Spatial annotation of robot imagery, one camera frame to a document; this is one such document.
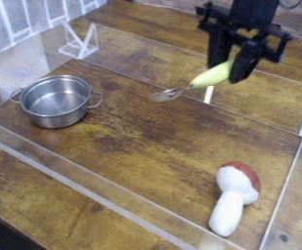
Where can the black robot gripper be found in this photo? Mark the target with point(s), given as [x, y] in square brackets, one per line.
[244, 25]

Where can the small stainless steel pot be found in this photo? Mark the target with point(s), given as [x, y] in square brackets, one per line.
[57, 100]

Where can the clear acrylic front barrier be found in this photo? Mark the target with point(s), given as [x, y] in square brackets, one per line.
[163, 222]

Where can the plush mushroom toy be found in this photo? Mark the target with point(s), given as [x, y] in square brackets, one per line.
[240, 186]

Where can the clear acrylic triangle stand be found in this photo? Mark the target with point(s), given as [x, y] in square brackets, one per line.
[78, 48]

